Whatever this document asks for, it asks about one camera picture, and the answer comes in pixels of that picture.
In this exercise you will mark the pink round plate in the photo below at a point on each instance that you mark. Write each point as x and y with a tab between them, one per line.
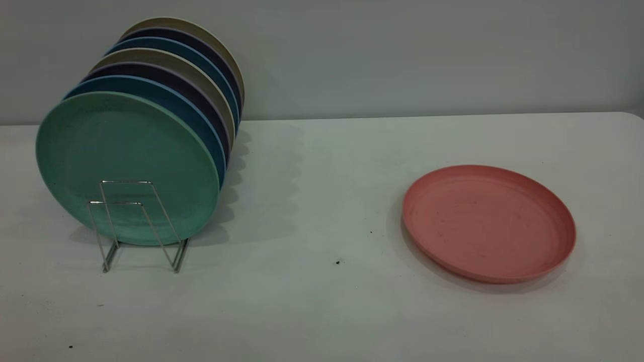
488	221

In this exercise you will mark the blue round plate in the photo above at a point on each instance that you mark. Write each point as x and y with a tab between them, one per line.
166	95
151	43

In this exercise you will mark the green round plate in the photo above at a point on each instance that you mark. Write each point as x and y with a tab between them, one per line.
126	146

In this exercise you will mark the dark purple round plate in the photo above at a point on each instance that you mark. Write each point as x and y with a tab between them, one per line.
126	69
171	32

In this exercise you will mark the beige round plate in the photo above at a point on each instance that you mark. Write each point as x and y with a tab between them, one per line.
171	21
146	56

